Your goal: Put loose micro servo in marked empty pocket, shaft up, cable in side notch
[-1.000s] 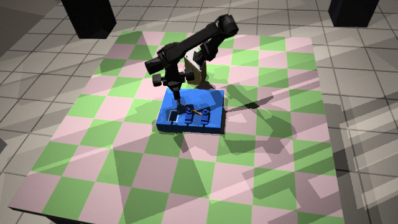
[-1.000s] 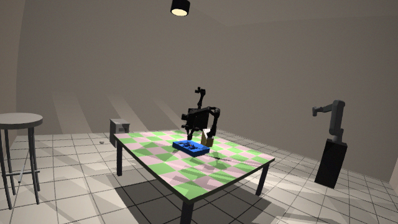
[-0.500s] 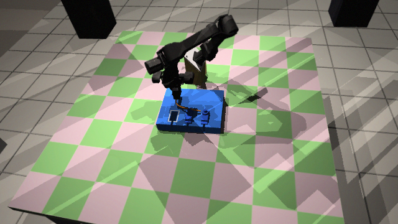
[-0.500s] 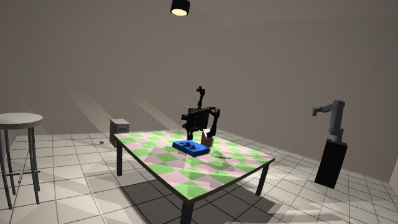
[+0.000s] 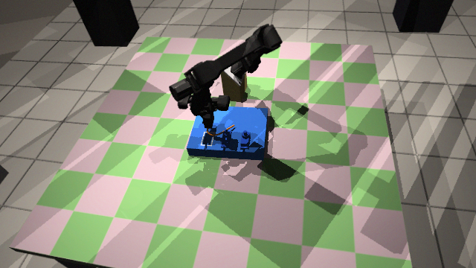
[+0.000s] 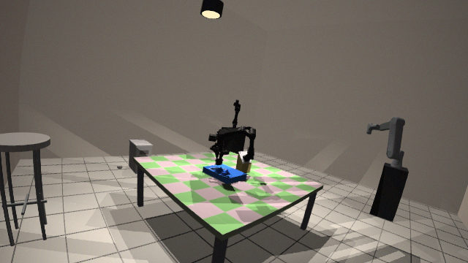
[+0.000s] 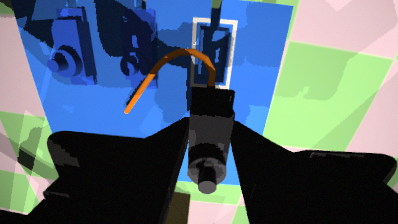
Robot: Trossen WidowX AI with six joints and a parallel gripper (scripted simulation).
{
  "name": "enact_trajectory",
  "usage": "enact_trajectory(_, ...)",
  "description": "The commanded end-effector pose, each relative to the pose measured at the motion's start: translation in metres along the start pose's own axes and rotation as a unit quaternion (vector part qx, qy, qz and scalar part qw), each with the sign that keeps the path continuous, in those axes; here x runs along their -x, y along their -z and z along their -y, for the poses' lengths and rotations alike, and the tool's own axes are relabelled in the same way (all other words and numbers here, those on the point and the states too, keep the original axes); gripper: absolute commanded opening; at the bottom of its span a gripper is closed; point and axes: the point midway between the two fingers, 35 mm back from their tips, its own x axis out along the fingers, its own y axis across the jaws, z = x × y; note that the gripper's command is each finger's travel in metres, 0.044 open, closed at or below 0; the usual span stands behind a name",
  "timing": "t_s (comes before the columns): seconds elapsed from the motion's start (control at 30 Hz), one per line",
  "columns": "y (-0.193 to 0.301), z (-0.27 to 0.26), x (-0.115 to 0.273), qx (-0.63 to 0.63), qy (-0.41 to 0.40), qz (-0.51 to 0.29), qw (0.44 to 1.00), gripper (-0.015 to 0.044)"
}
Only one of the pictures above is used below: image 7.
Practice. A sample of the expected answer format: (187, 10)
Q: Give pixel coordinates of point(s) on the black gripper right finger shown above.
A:
(273, 180)

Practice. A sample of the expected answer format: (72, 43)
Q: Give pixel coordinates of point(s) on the black micro servo with orange cable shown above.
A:
(211, 123)

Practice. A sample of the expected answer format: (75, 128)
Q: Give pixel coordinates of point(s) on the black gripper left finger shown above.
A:
(152, 164)

